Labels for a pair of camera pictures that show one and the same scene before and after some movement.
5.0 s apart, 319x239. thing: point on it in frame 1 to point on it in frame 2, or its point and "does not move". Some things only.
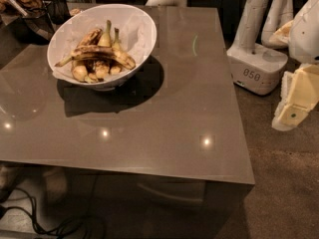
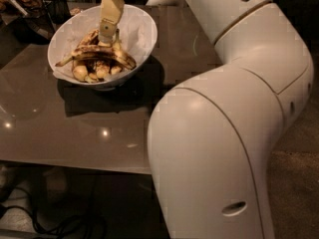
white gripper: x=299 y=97 to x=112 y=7
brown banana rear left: x=91 y=38 does not move
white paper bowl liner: x=136 y=33 does not move
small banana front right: x=115 y=70 does not move
